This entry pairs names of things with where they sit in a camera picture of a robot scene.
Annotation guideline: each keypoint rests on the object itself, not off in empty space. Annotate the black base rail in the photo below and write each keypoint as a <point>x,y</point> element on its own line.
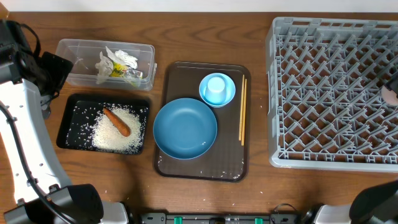
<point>163,218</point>

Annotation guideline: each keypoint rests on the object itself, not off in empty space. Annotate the light blue cup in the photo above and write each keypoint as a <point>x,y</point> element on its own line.
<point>215,90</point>

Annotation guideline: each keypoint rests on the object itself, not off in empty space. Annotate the clear plastic bin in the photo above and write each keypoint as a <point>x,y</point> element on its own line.
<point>85,54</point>

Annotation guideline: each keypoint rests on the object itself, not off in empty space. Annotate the orange carrot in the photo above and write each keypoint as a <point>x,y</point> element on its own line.
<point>120,125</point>

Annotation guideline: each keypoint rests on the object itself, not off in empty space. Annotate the foil wrapper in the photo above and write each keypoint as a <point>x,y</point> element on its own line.
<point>127,73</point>

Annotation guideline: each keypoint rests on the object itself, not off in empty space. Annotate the pale pink cup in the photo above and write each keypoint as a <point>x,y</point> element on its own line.
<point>389,96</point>

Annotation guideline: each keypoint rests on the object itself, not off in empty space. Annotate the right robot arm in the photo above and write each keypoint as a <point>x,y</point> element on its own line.
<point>373,205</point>

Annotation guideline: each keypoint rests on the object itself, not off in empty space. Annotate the dark brown serving tray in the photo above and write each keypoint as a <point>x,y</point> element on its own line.
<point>227,159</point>

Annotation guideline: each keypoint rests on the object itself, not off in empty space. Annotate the white rice pile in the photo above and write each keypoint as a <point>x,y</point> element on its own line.
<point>90,129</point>

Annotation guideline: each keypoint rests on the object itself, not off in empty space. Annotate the black tray bin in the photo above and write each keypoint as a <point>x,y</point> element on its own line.
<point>73,100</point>

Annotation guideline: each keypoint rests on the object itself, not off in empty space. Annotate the wooden chopstick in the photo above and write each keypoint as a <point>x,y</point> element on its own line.
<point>244,113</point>
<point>241,108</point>

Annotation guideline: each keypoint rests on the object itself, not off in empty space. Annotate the light blue bowl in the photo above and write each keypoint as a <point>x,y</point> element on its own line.
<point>230,89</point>

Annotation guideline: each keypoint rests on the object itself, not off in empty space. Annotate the white napkin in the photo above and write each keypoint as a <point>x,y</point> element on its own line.
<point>105,66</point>

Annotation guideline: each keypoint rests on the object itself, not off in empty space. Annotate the dark blue plate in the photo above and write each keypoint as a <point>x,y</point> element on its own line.
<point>185,128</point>

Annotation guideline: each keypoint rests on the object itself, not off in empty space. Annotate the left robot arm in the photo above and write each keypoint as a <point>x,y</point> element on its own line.
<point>42,190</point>

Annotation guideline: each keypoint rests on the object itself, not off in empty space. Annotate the grey dishwasher rack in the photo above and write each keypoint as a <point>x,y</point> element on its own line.
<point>325,105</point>

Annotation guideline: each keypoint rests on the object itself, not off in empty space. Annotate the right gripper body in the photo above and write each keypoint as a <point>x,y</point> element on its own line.
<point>395,83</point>

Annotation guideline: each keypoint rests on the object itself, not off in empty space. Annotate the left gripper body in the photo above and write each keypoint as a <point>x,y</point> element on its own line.
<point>37,67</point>

